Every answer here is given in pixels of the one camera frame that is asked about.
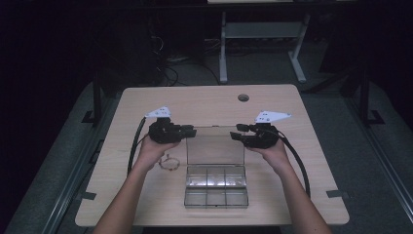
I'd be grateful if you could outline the tangle of black floor cables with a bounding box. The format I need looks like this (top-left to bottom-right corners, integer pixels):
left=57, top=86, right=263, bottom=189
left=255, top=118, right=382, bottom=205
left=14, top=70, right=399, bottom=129
left=147, top=32, right=222, bottom=88

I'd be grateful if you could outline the brown beaded bracelet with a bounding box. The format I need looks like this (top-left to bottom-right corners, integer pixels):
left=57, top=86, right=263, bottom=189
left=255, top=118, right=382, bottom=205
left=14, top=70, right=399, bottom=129
left=158, top=154, right=181, bottom=171

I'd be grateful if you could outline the person's right hand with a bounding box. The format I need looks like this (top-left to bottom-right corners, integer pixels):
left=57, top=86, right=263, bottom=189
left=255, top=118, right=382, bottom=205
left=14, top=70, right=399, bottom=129
left=246, top=139, right=291, bottom=175

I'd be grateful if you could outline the person's left hand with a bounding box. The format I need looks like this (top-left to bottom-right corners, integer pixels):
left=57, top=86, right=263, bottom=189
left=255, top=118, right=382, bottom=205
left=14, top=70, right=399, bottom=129
left=134, top=136, right=179, bottom=174

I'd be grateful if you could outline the clear plastic compartment box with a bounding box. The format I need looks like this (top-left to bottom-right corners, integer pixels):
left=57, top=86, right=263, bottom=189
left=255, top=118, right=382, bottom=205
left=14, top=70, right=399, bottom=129
left=183, top=125, right=250, bottom=210

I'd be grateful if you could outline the grey tape strip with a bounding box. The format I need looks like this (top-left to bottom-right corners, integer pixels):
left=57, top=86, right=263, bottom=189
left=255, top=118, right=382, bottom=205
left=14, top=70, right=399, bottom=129
left=77, top=191, right=97, bottom=201
left=325, top=189, right=351, bottom=200

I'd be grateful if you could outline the black metal stand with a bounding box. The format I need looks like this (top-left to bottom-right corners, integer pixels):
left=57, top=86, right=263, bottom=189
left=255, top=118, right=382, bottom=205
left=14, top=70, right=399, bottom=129
left=357, top=68, right=386, bottom=128
left=81, top=71, right=105, bottom=128

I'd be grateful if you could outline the grey metal floor rail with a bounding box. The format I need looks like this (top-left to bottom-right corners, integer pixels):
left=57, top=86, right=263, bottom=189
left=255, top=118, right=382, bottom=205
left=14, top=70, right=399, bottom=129
left=344, top=97, right=413, bottom=216
left=42, top=94, right=123, bottom=234

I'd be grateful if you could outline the white metal desk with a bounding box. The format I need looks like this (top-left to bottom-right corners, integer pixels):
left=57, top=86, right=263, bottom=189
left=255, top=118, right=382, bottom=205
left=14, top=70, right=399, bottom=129
left=206, top=0, right=311, bottom=84

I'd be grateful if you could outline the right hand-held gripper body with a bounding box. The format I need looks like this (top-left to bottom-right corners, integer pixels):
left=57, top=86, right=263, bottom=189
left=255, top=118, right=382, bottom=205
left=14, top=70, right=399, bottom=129
left=245, top=110, right=292, bottom=149

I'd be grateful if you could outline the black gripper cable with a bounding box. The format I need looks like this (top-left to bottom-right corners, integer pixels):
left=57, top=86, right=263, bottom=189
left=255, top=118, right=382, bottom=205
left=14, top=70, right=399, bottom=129
left=276, top=130, right=312, bottom=199
left=127, top=116, right=147, bottom=176

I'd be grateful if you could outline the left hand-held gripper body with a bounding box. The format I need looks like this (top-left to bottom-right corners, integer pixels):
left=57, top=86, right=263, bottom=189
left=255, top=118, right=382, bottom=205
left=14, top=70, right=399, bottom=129
left=144, top=106, right=183, bottom=144

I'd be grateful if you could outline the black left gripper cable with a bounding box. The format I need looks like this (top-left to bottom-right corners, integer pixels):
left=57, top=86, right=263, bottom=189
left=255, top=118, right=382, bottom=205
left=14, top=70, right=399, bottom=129
left=127, top=116, right=147, bottom=176

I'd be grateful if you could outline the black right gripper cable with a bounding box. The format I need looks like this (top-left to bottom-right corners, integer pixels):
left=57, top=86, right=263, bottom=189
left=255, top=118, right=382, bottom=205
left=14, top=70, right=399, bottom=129
left=276, top=130, right=312, bottom=199

